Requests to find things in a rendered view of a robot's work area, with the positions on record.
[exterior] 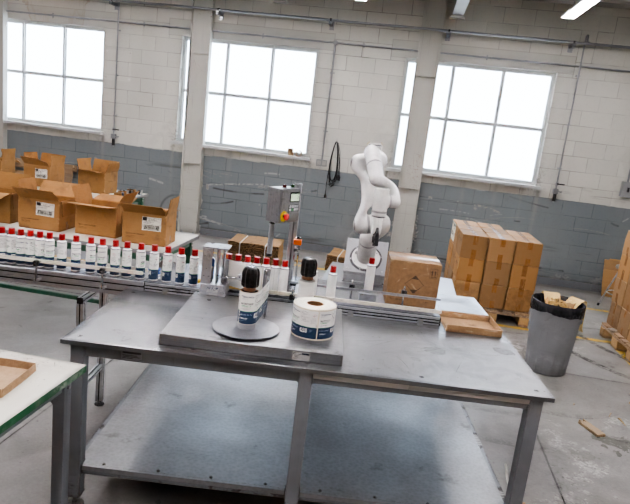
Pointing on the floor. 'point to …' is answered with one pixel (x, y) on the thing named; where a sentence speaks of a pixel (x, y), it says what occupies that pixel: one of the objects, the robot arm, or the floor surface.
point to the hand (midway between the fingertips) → (374, 242)
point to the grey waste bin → (550, 343)
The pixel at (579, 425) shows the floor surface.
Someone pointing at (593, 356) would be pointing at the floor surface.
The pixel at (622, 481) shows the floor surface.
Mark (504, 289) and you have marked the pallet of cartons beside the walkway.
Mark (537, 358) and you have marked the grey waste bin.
